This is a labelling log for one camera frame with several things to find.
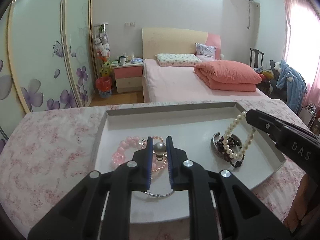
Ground white pearl bracelet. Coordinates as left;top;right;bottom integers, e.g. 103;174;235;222
222;110;257;160

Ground dark red bead necklace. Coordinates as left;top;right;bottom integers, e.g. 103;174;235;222
216;135;246;169

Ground grey shallow jewelry tray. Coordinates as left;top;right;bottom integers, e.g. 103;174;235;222
89;102;285;224

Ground pink large bead bracelet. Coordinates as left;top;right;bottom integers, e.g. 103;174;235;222
111;135;148;167

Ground thin silver bangle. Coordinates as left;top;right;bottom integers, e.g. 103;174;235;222
143;190;174;198

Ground pink small bead bracelet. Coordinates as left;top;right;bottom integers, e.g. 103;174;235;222
139;135;168;173

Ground pearl earrings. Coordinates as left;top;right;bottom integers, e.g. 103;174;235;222
153;141;167;161

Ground person's right hand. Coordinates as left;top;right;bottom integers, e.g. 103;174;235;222
283;174;311;232

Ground blue bathrobe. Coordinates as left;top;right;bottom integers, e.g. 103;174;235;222
277;60;308;114

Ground pink floral bed sheet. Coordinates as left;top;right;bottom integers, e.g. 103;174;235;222
1;99;310;239

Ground folded salmon pink duvet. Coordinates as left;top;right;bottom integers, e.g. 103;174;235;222
194;60;262;92

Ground dark wooden chair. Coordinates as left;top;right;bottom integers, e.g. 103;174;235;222
249;48;265;68

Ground pink curtain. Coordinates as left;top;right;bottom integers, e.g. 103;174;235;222
284;0;319;107

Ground lilac patterned pillow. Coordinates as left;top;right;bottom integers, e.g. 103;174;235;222
195;43;216;59

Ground bed with cream headboard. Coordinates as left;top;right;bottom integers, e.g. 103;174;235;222
142;28;268;103

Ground white floral pillow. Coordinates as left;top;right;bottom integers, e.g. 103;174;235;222
156;53;202;67

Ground red bin with bag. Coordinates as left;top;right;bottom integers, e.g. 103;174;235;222
95;76;112;99

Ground pink and cream nightstand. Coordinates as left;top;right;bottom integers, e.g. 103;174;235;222
113;63;143;93

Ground white mug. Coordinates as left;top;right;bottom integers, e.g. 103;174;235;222
119;56;126;66

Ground sliding wardrobe with flower print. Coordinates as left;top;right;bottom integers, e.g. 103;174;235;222
1;0;95;146

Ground tube of plush toys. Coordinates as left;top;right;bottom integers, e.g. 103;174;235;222
93;23;111;76

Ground wall power socket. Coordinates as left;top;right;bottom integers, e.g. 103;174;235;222
125;22;136;27

